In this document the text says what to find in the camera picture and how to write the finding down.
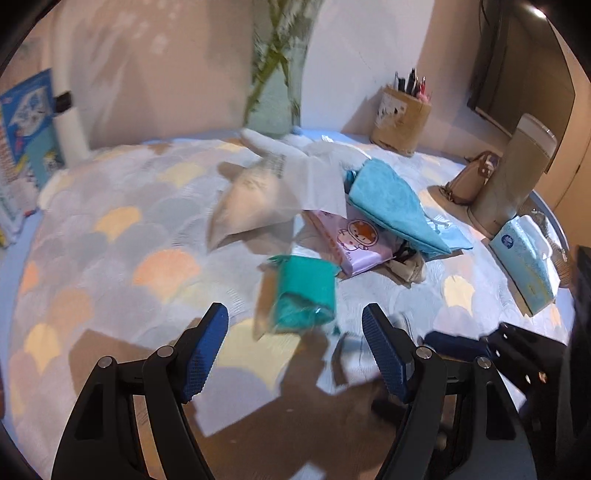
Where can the black wall screen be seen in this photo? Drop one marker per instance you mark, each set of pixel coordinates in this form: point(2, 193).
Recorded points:
point(521, 69)

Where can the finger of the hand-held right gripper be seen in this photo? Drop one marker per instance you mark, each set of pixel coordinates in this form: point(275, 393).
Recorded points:
point(526, 355)
point(457, 344)

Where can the pink cartoon tissue packet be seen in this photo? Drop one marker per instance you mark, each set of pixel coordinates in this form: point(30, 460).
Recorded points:
point(351, 244)

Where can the beige cloth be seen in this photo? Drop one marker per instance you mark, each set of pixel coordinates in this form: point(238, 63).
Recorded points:
point(408, 272)

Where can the green packet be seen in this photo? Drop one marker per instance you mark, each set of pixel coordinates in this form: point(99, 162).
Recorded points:
point(304, 286)

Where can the checkered cloth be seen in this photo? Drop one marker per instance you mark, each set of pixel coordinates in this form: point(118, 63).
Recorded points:
point(563, 267)

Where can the glass vase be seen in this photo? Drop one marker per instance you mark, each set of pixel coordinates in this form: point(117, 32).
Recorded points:
point(277, 106)

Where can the grey cylinder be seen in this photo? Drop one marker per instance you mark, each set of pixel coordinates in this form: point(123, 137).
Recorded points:
point(512, 184)

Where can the bunch of pens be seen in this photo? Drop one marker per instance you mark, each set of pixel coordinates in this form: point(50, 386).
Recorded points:
point(413, 83)

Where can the teal towel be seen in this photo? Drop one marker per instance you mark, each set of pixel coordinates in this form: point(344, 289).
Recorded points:
point(388, 198)

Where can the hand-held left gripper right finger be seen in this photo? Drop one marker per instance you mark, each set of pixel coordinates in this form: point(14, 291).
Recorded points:
point(385, 355)

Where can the cardboard pen holder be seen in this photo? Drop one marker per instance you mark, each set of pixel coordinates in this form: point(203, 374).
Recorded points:
point(401, 124)

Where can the row of books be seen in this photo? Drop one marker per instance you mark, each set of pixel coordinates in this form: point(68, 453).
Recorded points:
point(27, 120)

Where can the fan patterned tablecloth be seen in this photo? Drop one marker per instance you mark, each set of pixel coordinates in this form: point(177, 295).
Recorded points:
point(115, 277)

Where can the white plush toy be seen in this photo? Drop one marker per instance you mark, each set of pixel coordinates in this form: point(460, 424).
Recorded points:
point(323, 180)

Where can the beige handbag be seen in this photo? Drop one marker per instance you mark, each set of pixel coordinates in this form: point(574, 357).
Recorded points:
point(473, 182)

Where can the white lamp pole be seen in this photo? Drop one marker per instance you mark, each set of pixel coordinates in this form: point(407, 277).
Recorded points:
point(69, 134)

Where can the light blue tissue pack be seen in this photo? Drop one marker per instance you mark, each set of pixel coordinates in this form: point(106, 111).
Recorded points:
point(517, 263)

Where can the beige translucent packet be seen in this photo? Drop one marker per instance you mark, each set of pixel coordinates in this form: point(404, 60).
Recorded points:
point(249, 198)

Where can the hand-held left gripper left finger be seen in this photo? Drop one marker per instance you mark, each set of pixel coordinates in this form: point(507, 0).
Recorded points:
point(205, 355)

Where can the light blue face mask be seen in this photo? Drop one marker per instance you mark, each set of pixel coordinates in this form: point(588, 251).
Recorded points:
point(455, 237)

